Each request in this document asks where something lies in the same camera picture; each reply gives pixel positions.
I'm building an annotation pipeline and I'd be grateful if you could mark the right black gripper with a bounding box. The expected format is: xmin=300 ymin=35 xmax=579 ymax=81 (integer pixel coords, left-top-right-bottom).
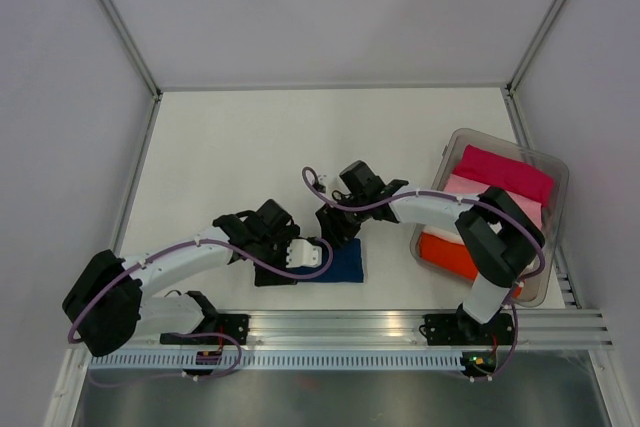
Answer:
xmin=315 ymin=192 xmax=370 ymax=251

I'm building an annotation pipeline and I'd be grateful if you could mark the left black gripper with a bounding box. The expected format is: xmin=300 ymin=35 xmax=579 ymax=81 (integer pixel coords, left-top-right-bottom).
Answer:
xmin=253 ymin=225 xmax=299 ymax=286

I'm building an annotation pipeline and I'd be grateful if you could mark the blue t-shirt with print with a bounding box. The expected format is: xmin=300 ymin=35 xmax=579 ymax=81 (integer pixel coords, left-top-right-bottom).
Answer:
xmin=299 ymin=238 xmax=364 ymax=284

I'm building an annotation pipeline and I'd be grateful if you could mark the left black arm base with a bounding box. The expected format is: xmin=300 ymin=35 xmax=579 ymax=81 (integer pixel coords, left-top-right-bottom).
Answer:
xmin=160 ymin=313 xmax=251 ymax=348

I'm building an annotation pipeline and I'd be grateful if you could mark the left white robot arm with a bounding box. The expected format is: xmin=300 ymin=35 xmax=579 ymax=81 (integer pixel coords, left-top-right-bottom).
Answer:
xmin=62 ymin=199 xmax=300 ymax=357

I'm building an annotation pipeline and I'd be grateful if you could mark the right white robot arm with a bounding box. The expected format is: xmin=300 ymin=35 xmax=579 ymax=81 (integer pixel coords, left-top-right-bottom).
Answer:
xmin=302 ymin=160 xmax=545 ymax=342

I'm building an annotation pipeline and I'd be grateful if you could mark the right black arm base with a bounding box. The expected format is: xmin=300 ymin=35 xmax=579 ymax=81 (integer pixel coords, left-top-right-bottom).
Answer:
xmin=421 ymin=311 xmax=515 ymax=347

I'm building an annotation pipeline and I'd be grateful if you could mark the white folded t-shirt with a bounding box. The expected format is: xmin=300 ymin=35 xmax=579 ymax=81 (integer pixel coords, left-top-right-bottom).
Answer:
xmin=422 ymin=226 xmax=463 ymax=245

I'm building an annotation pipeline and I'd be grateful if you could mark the orange folded t-shirt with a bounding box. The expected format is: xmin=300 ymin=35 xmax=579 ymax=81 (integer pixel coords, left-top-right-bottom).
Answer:
xmin=418 ymin=233 xmax=478 ymax=281

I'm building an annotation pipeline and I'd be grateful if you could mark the light pink folded t-shirt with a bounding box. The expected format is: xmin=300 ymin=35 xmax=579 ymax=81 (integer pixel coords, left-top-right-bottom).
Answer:
xmin=442 ymin=175 xmax=542 ymax=229

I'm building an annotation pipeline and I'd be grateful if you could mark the magenta folded t-shirt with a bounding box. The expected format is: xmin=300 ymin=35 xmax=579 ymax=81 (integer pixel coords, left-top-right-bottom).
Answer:
xmin=453 ymin=145 xmax=554 ymax=207

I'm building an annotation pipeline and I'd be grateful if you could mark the clear plastic storage bin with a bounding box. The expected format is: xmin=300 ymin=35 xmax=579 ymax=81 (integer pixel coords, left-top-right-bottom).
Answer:
xmin=410 ymin=128 xmax=569 ymax=309

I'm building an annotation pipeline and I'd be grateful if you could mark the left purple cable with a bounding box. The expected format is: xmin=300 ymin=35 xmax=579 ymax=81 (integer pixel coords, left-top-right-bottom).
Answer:
xmin=66 ymin=236 xmax=334 ymax=388

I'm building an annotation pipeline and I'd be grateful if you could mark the purple cable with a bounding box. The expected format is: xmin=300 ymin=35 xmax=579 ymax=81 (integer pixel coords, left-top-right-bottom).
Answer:
xmin=66 ymin=236 xmax=334 ymax=388
xmin=301 ymin=165 xmax=546 ymax=382

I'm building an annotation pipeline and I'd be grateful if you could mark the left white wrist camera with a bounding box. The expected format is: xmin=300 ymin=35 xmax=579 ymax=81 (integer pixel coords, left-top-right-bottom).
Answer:
xmin=286 ymin=239 xmax=323 ymax=269

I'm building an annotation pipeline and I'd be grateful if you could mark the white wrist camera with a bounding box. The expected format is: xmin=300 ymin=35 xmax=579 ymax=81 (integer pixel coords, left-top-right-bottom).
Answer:
xmin=286 ymin=239 xmax=323 ymax=269
xmin=312 ymin=175 xmax=327 ymax=194

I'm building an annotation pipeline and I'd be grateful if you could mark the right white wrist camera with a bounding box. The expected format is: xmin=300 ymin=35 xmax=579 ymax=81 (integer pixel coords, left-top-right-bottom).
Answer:
xmin=312 ymin=175 xmax=327 ymax=194

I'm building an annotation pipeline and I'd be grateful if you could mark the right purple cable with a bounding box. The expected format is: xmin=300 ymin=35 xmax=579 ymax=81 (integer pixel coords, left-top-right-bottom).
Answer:
xmin=301 ymin=165 xmax=546 ymax=382

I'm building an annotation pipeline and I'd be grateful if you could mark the white slotted cable duct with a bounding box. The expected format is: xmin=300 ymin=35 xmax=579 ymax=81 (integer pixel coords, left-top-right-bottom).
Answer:
xmin=89 ymin=349 xmax=464 ymax=371

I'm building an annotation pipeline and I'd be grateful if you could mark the aluminium front rail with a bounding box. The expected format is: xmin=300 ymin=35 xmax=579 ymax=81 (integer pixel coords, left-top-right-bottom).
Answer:
xmin=69 ymin=308 xmax=614 ymax=348

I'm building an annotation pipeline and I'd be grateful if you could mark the left aluminium frame post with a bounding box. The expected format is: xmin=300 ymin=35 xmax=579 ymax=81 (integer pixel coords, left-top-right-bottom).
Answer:
xmin=96 ymin=0 xmax=162 ymax=101

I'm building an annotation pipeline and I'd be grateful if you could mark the aluminium frame post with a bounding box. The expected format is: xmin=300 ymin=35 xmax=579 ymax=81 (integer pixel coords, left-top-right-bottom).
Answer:
xmin=96 ymin=0 xmax=162 ymax=101
xmin=505 ymin=0 xmax=569 ymax=96

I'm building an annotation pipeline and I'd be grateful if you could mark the right aluminium frame post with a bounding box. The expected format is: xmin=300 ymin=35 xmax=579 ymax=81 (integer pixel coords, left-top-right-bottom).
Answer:
xmin=505 ymin=0 xmax=569 ymax=96

